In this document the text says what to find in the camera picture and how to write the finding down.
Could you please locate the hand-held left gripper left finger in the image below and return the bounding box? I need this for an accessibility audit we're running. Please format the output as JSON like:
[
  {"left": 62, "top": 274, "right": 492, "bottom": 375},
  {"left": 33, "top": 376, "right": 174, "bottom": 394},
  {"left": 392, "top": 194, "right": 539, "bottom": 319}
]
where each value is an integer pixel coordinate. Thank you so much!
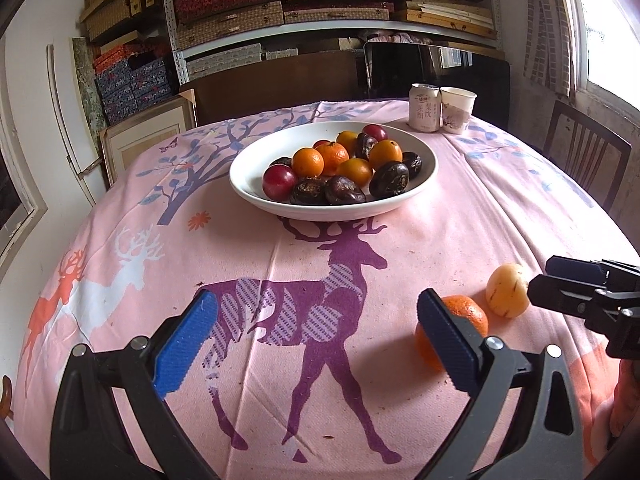
[{"left": 49, "top": 290, "right": 221, "bottom": 480}]

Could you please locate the yellow speckled fruit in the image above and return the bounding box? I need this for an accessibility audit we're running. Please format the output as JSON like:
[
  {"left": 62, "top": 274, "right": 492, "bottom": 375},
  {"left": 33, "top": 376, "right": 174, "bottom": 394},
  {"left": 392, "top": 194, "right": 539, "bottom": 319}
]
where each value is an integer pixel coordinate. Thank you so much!
[{"left": 486, "top": 263, "right": 531, "bottom": 319}]

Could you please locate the stack of floral storage boxes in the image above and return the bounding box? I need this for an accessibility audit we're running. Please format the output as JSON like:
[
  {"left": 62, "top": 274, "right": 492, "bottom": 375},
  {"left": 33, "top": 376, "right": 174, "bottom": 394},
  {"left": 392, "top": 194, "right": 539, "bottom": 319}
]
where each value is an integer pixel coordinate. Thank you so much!
[{"left": 92, "top": 42, "right": 181, "bottom": 126}]

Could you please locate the dark wooden chair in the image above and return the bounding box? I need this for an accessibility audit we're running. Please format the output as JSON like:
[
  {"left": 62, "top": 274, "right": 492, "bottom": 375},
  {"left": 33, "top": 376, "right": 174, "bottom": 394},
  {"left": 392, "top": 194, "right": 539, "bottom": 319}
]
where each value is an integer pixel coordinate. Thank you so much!
[{"left": 542, "top": 100, "right": 632, "bottom": 211}]

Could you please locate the brown wooden cabinet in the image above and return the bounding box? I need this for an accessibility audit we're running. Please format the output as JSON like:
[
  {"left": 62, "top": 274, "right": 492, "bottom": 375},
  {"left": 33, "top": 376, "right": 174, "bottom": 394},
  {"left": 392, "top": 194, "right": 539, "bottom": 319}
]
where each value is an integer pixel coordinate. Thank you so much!
[{"left": 180, "top": 50, "right": 371, "bottom": 128}]

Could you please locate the bright window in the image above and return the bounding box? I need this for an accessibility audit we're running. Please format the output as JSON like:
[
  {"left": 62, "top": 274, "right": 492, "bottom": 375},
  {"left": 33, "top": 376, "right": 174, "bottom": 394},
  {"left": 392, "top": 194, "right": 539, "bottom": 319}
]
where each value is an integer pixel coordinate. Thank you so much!
[{"left": 555, "top": 0, "right": 640, "bottom": 126}]

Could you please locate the wooden picture frame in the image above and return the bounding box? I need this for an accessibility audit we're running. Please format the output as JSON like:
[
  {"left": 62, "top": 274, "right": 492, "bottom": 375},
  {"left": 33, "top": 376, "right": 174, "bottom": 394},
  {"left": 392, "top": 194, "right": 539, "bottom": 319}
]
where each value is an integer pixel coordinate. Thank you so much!
[{"left": 98, "top": 89, "right": 198, "bottom": 188}]

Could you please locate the large red plum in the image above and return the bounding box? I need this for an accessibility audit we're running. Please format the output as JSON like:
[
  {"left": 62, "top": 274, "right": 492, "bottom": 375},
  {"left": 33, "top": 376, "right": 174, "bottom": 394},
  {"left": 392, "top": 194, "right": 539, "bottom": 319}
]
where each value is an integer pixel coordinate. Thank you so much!
[{"left": 262, "top": 164, "right": 294, "bottom": 200}]

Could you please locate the white metal shelving rack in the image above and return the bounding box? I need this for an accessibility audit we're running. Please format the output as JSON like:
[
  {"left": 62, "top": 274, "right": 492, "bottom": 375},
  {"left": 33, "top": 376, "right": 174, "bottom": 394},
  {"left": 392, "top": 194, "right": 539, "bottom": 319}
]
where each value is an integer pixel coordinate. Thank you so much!
[{"left": 160, "top": 0, "right": 503, "bottom": 86}]

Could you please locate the green marble slab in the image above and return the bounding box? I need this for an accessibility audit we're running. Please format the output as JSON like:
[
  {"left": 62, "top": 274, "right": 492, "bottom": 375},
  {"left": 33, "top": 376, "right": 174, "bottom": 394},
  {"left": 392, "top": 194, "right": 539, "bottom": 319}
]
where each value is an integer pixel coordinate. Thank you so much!
[{"left": 71, "top": 36, "right": 108, "bottom": 133}]

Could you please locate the pink drink can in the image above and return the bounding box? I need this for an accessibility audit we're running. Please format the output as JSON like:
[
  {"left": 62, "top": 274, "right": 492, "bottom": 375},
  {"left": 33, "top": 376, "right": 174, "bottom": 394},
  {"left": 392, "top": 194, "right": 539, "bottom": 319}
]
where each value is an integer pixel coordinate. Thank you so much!
[{"left": 407, "top": 83, "right": 442, "bottom": 133}]

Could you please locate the pink deer print tablecloth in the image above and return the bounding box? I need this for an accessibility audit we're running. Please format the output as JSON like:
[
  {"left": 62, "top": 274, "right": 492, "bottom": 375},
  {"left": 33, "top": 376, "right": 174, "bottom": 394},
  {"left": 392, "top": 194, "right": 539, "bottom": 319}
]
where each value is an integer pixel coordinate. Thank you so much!
[{"left": 12, "top": 99, "right": 636, "bottom": 480}]

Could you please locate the white oval plate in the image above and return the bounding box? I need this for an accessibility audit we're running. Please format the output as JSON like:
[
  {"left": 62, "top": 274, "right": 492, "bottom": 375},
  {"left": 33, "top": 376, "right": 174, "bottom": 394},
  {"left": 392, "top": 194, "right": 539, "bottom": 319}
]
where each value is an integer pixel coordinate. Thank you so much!
[{"left": 228, "top": 120, "right": 439, "bottom": 222}]

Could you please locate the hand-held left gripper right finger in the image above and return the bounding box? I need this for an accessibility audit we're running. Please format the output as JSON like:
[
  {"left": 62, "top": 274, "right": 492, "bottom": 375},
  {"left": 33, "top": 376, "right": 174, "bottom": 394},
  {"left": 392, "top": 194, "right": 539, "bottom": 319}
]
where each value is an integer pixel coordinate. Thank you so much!
[{"left": 417, "top": 288, "right": 585, "bottom": 480}]

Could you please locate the patterned beige curtain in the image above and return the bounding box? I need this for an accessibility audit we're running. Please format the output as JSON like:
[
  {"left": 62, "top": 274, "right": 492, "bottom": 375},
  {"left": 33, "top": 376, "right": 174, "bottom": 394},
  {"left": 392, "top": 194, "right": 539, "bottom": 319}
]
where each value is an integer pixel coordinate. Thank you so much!
[{"left": 522, "top": 0, "right": 581, "bottom": 98}]

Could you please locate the orange mandarin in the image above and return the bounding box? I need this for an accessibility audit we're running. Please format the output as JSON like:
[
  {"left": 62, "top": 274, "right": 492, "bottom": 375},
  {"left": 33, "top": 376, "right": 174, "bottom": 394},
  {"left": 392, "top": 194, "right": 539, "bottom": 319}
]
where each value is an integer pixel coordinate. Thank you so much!
[
  {"left": 320, "top": 142, "right": 350, "bottom": 177},
  {"left": 414, "top": 295, "right": 489, "bottom": 373}
]

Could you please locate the black glossy panel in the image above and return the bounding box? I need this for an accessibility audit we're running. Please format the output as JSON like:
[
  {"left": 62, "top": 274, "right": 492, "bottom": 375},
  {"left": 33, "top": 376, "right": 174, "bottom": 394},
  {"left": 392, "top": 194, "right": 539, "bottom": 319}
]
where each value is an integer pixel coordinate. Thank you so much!
[{"left": 364, "top": 41, "right": 512, "bottom": 128}]

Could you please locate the white paper cup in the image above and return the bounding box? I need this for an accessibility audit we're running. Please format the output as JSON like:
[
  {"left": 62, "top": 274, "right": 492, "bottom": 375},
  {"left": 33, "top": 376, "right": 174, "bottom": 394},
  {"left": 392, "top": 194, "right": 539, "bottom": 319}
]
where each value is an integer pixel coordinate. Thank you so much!
[{"left": 439, "top": 87, "right": 477, "bottom": 135}]

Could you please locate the white board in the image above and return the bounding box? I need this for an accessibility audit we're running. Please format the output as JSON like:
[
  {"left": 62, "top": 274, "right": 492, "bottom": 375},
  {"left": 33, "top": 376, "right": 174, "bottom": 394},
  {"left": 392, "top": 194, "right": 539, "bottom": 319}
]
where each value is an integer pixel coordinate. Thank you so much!
[{"left": 46, "top": 42, "right": 108, "bottom": 206}]

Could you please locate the white framed window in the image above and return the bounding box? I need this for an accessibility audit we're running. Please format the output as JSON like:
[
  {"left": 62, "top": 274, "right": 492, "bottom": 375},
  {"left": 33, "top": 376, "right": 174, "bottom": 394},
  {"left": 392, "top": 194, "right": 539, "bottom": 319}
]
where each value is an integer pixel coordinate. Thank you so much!
[{"left": 0, "top": 105, "right": 48, "bottom": 271}]

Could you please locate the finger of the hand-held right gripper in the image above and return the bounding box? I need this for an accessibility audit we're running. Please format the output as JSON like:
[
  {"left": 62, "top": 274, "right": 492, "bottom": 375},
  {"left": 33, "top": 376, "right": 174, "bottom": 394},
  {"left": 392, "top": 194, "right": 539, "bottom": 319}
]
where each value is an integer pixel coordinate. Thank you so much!
[
  {"left": 527, "top": 274, "right": 608, "bottom": 317},
  {"left": 546, "top": 256, "right": 608, "bottom": 286}
]

